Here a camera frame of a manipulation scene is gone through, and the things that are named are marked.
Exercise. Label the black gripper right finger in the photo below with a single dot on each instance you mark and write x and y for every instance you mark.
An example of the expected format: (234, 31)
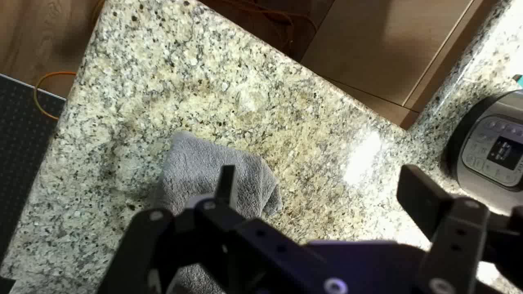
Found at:
(455, 239)

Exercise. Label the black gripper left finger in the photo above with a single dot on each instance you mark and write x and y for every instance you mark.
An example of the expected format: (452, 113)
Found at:
(246, 239)

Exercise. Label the grey terry cloth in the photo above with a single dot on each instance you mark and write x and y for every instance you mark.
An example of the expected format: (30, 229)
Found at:
(197, 164)

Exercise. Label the silver electric pressure cooker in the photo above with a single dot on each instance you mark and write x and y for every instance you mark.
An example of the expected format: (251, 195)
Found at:
(474, 136)

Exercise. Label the teal item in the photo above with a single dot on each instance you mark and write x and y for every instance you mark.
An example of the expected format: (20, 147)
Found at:
(519, 82)

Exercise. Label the wooden cabinet panel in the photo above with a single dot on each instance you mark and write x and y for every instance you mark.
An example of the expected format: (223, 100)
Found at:
(393, 49)

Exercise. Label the black floor mat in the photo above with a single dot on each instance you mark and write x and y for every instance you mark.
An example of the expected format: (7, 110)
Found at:
(22, 152)

